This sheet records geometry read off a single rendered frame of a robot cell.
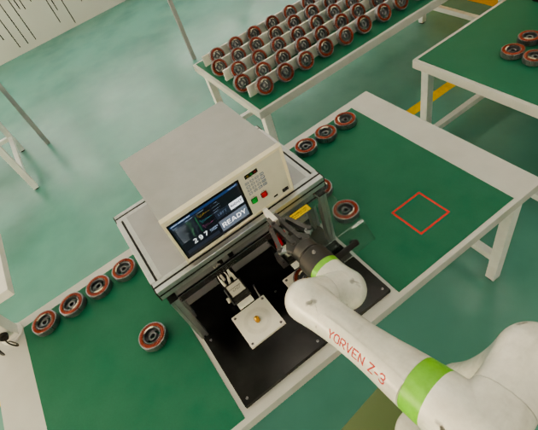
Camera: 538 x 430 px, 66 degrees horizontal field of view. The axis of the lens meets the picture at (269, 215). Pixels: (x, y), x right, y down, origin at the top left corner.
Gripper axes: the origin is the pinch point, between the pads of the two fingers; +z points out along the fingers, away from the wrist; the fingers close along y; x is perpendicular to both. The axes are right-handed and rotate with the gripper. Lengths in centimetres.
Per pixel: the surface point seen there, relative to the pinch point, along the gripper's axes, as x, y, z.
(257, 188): 4.1, 2.6, 9.8
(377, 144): -43, 75, 36
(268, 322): -39.7, -18.1, -6.4
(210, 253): -6.3, -21.3, 7.7
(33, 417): -42, -107, 24
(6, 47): -97, -68, 638
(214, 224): 1.5, -15.1, 9.8
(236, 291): -25.7, -21.2, 3.5
